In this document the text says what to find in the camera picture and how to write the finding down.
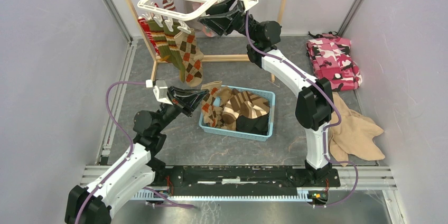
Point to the light blue plastic basket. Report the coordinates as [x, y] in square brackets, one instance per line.
[270, 96]

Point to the green striped sock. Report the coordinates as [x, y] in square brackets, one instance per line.
[175, 57]
[159, 38]

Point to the pink camouflage bag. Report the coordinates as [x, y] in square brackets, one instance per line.
[330, 56]

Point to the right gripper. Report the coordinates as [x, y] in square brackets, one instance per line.
[223, 24]

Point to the brown striped sock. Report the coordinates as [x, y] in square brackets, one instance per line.
[243, 103]

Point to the grey sock striped cuff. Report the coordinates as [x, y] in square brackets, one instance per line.
[169, 5]

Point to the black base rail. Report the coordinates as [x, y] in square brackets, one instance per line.
[244, 180]

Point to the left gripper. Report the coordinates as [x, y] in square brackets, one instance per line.
[186, 100]

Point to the beige cloth on floor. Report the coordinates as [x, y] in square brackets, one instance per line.
[354, 135]

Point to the beige argyle sock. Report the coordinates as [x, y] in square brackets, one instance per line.
[210, 116]
[191, 57]

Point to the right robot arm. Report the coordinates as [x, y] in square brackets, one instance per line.
[314, 105]

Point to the wooden rack frame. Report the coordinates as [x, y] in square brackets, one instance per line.
[207, 58]

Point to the black garment in basket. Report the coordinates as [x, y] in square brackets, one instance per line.
[259, 125]

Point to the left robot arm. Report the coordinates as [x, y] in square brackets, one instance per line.
[138, 167]

